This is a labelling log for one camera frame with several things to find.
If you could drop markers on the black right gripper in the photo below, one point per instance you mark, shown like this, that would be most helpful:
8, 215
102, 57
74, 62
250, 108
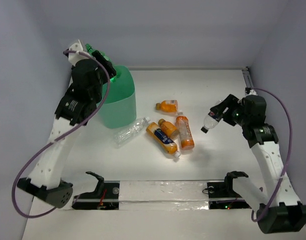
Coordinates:
220, 108

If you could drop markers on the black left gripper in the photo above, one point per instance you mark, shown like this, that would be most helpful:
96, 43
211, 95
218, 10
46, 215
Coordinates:
106, 63

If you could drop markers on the green plastic bottle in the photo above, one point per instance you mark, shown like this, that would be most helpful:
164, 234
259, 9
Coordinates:
105, 61

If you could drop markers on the clear bottle dark blue label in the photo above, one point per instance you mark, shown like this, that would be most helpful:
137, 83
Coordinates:
212, 119

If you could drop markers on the clear plastic water bottle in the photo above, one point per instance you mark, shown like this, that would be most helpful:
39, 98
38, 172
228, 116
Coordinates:
131, 131

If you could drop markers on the yellow blue milk tea bottle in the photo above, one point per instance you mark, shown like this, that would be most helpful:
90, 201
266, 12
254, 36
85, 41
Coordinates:
167, 144

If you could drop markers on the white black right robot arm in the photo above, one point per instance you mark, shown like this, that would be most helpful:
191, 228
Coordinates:
279, 210

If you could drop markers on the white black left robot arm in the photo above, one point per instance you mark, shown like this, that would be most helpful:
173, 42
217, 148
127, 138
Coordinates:
41, 175

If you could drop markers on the green plastic bin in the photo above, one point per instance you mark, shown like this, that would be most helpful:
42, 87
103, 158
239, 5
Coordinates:
119, 108

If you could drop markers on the orange label clear tea bottle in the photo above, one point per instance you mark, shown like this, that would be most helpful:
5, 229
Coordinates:
185, 136

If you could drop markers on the orange juice bottle barcode label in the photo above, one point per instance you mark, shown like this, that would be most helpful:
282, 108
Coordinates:
167, 106

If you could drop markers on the orange juice bottle gold cap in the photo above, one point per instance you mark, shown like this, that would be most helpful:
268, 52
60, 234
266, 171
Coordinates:
168, 128

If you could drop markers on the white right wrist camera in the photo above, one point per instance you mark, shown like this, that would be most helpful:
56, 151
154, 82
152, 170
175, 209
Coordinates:
250, 93

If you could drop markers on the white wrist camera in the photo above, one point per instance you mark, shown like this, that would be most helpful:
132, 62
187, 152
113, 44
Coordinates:
250, 93
79, 52

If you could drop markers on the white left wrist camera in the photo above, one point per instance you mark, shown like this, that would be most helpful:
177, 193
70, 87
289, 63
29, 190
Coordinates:
79, 52

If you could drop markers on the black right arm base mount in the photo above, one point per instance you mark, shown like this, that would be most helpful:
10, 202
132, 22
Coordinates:
220, 199

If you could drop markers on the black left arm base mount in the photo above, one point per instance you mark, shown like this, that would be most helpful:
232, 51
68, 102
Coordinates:
105, 195

